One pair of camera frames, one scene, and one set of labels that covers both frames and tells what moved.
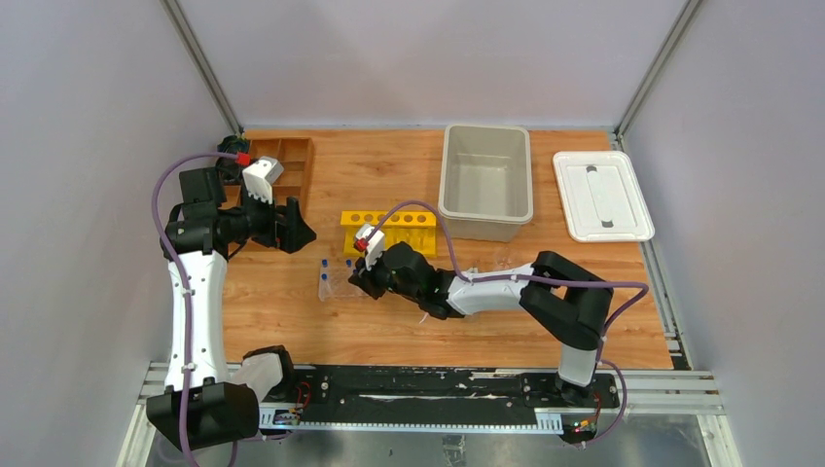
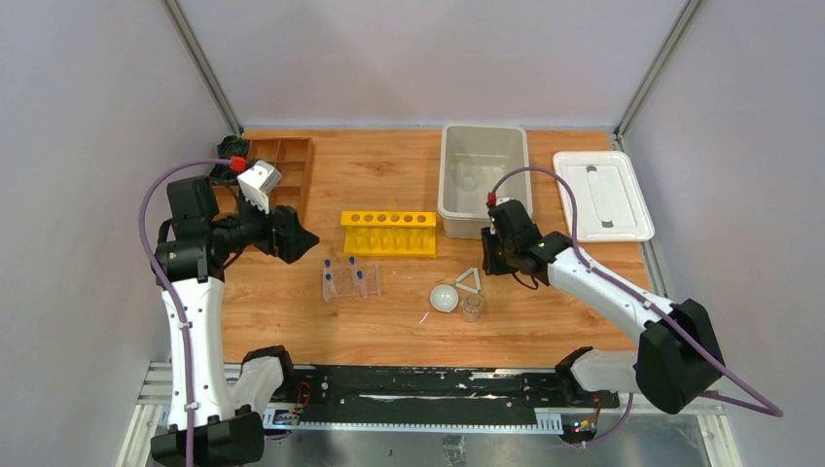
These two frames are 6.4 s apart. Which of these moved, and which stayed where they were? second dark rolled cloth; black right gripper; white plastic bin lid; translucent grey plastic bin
Moved: black right gripper
Stayed: second dark rolled cloth; translucent grey plastic bin; white plastic bin lid
